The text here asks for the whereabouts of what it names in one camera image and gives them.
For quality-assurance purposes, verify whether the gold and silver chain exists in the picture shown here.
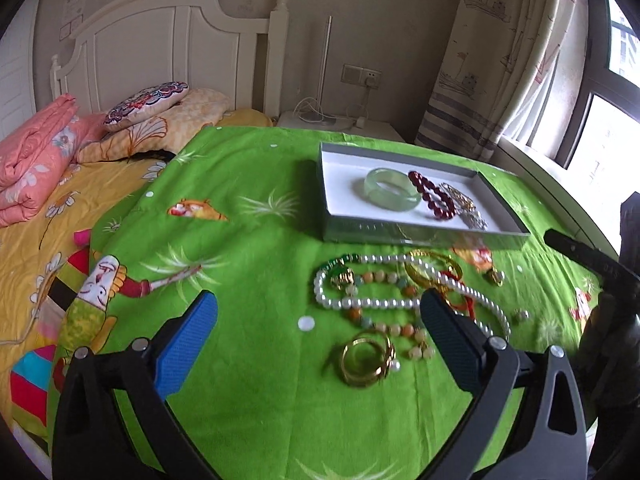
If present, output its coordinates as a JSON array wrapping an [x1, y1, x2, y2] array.
[[440, 183, 490, 231]]

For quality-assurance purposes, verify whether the pink floral quilt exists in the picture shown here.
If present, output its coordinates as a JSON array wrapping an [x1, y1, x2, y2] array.
[[0, 94, 108, 228]]

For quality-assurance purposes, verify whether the green printed cloth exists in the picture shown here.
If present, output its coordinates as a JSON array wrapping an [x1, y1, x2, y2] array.
[[47, 125, 608, 480]]

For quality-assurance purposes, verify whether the grey jewelry box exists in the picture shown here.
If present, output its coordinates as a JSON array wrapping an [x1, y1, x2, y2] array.
[[316, 141, 531, 251]]

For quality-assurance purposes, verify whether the dark framed window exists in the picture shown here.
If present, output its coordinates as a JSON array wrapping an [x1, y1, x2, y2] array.
[[500, 0, 640, 181]]

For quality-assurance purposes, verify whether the gold bangle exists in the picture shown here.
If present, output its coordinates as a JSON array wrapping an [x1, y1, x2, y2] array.
[[404, 252, 463, 291]]

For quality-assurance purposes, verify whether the patterned round cushion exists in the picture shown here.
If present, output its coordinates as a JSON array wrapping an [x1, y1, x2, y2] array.
[[103, 81, 191, 132]]

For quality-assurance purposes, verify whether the white charging cable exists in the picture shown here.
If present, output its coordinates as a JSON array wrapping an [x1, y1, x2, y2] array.
[[292, 85, 373, 126]]

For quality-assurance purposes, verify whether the white wardrobe door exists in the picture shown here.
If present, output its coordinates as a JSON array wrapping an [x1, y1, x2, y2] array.
[[0, 25, 38, 136]]

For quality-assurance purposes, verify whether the yellow printed bed sheet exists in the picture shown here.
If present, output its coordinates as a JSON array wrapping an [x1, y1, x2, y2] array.
[[0, 107, 275, 456]]

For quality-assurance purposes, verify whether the white nightstand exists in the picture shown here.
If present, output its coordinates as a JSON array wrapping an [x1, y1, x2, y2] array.
[[277, 110, 406, 143]]

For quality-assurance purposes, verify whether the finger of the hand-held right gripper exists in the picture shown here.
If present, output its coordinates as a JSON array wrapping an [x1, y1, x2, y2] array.
[[544, 229, 640, 291]]

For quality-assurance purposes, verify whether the white wooden headboard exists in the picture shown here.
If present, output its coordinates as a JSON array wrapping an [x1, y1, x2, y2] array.
[[49, 0, 291, 118]]

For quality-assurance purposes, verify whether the gold ring with black flower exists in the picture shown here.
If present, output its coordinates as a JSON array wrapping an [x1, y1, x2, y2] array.
[[340, 330, 401, 388]]

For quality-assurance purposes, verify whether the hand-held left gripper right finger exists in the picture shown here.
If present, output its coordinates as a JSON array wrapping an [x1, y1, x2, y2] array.
[[420, 287, 588, 480]]

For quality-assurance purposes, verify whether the multicolour stone bead bracelet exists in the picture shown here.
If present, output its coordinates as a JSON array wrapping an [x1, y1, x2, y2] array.
[[345, 270, 436, 361]]

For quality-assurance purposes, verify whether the white pearl necklace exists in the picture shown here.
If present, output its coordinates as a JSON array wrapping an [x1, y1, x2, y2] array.
[[313, 252, 512, 341]]

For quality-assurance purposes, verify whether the printed cream curtain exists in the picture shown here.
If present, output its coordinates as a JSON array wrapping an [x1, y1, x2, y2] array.
[[415, 0, 588, 163]]

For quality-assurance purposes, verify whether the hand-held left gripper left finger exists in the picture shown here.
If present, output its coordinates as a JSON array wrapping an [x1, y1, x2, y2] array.
[[52, 290, 221, 480]]

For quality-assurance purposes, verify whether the red string bracelet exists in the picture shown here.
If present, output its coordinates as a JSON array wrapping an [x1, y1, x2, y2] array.
[[440, 280, 476, 318]]

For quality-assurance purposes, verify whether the white window sill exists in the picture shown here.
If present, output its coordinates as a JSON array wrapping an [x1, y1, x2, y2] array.
[[492, 137, 621, 256]]

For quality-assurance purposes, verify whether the pale green jade bangle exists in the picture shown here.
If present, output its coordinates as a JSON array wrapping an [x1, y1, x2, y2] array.
[[363, 167, 422, 209]]

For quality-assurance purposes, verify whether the yellow patterned pillow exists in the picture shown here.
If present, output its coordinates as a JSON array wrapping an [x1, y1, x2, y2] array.
[[75, 88, 231, 163]]

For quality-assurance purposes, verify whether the wall socket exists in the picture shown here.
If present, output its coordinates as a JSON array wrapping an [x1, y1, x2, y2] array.
[[341, 64, 382, 87]]

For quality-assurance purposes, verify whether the dark red bead bracelet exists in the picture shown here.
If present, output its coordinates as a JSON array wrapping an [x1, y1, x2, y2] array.
[[407, 170, 458, 221]]

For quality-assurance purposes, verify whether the green bead bracelet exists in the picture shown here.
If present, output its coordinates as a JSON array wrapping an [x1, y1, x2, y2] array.
[[322, 255, 361, 288]]

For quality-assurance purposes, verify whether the white desk lamp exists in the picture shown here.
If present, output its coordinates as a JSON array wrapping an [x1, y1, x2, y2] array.
[[295, 16, 351, 128]]

